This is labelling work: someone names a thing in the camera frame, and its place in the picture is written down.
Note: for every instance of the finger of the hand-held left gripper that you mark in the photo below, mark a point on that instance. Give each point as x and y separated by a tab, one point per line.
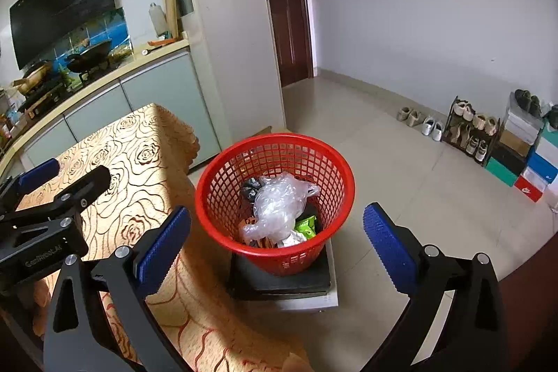
87	187
39	176

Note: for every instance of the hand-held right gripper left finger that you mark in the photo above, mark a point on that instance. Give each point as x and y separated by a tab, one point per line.
163	250

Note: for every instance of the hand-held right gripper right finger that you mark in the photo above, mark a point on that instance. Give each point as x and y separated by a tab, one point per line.
390	250

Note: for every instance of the red plastic mesh basket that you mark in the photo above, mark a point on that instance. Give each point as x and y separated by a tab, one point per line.
218	215

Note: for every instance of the green snack wrapper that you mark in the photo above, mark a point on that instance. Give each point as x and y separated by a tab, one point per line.
305	226

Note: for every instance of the clear plastic bag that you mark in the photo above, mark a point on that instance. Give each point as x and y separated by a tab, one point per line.
274	202

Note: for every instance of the rose-patterned golden tablecloth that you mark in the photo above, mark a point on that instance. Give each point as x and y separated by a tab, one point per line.
130	163

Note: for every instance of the metal kitchen rack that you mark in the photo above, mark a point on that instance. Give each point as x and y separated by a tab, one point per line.
11	119

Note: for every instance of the black gas stove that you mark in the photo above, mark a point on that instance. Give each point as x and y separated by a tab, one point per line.
43	93

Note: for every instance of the flat black box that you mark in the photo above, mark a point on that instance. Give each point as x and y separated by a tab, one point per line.
305	280

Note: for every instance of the tan cooking pot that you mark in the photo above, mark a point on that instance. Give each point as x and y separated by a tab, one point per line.
32	78

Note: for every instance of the kitchen counter cabinet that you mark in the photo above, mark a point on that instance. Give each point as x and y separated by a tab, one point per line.
152	93

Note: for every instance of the white shoe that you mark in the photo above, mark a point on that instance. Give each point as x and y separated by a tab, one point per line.
437	131
427	126

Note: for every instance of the black wok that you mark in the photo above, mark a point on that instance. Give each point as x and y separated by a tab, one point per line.
89	56

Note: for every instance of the beige shoe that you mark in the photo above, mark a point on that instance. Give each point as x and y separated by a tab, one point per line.
404	113
414	118

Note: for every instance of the dark red board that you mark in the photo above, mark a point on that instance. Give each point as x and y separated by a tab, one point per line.
529	311

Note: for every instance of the dark shoe rack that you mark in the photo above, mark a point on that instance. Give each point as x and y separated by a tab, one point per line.
498	141

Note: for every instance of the group of pale shoes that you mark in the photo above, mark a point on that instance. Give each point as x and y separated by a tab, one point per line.
462	108

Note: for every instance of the stack of shoe boxes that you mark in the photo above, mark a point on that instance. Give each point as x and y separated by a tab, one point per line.
534	180

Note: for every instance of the orange kitchen tool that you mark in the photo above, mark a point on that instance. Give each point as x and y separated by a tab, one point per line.
161	42

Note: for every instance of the black range hood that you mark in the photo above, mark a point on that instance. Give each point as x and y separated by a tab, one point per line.
61	6

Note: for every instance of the dark shoe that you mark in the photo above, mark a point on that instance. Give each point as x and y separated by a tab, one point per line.
522	97
534	105

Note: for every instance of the wooden cutting board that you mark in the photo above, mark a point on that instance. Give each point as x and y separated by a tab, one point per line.
171	1

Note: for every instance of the dark wooden door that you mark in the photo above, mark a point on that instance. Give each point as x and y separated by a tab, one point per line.
287	6

